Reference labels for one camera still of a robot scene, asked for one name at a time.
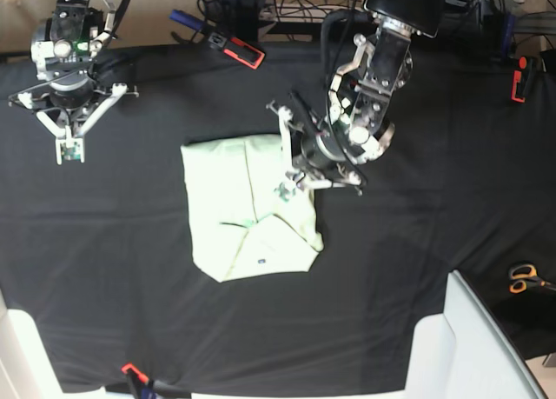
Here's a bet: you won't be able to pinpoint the white table frame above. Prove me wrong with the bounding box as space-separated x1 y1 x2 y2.
404 271 546 399
1 302 107 398

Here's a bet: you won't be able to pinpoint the white table frame left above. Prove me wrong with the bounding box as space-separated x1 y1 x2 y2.
1 302 107 398

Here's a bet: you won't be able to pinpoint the blue handled clamp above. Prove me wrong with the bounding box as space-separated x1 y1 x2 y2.
169 10 211 35

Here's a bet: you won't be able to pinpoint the red black clamp top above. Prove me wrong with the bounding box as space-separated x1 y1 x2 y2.
208 32 265 70

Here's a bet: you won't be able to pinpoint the white table frame right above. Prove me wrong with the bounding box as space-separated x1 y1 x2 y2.
404 271 546 399

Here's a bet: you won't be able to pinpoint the red black clamp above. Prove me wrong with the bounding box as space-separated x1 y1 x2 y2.
511 57 527 103
208 32 265 70

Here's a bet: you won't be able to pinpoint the black table cloth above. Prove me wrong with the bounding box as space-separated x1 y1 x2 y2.
1 43 555 396

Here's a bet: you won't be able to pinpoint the light green T-shirt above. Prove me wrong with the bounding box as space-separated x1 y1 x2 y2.
181 135 324 283

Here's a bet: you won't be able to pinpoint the red clamp bottom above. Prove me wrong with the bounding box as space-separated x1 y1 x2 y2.
121 362 192 399

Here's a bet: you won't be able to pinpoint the orange handled scissors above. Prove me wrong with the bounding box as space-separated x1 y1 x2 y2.
508 263 555 295

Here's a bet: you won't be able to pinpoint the red black clamp right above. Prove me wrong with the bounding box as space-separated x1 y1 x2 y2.
511 57 527 103

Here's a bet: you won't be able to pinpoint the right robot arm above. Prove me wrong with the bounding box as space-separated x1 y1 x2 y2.
8 0 138 164

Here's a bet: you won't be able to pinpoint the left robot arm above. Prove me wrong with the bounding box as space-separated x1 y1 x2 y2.
267 0 445 200

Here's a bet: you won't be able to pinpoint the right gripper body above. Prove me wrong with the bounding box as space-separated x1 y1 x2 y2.
12 79 112 164

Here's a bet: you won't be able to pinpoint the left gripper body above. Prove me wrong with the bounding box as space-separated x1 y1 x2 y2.
278 90 364 195

